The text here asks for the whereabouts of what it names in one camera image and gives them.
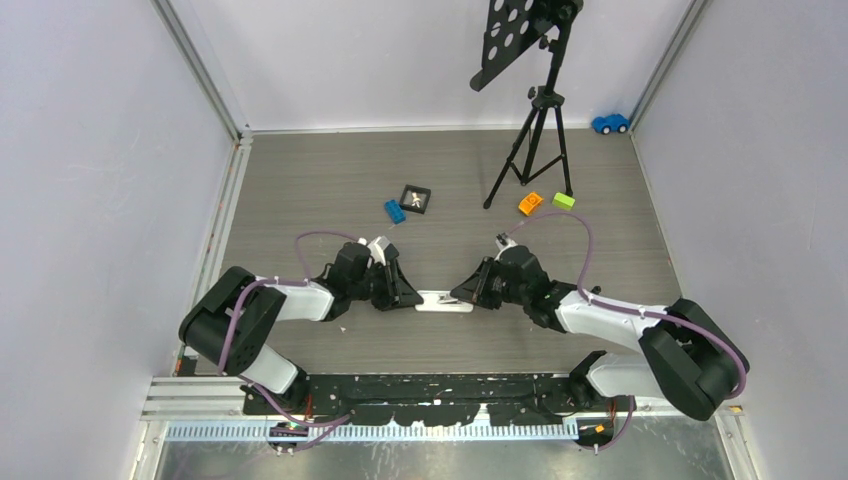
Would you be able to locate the blue toy brick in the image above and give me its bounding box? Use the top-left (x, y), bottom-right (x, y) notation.
top-left (384, 199), bottom-right (407, 225)

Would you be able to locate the green toy brick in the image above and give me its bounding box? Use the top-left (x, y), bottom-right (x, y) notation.
top-left (551, 192), bottom-right (576, 211)

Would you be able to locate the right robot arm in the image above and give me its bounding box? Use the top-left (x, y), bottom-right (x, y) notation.
top-left (450, 246), bottom-right (750, 421)

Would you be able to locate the white remote control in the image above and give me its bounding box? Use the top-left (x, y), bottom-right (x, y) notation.
top-left (414, 290), bottom-right (474, 314)

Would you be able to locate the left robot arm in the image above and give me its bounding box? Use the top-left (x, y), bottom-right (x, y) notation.
top-left (178, 237), bottom-right (423, 414)

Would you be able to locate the blue toy car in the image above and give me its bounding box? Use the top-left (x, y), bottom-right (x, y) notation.
top-left (591, 113), bottom-right (630, 135)

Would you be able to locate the orange toy brick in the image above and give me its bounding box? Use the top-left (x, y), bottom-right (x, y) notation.
top-left (518, 192), bottom-right (544, 217)

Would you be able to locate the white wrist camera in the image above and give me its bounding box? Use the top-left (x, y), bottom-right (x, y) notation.
top-left (495, 232), bottom-right (518, 261)
top-left (357, 236), bottom-right (398, 265)

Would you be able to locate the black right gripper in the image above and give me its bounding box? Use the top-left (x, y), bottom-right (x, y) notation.
top-left (452, 257), bottom-right (529, 311)

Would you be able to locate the black tripod stand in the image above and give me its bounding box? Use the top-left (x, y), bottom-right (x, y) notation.
top-left (469, 0), bottom-right (585, 209)

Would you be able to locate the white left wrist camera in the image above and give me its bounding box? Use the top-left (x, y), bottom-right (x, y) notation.
top-left (357, 236), bottom-right (398, 265)

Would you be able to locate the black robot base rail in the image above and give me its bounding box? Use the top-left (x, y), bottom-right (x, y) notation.
top-left (239, 369), bottom-right (636, 428)

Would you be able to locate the black square frame box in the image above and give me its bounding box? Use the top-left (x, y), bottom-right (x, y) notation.
top-left (399, 184), bottom-right (431, 214)

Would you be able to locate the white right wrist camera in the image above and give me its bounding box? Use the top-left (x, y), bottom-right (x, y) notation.
top-left (495, 232), bottom-right (518, 261)

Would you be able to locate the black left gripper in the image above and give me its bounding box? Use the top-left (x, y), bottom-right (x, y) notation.
top-left (349, 259), bottom-right (422, 312)

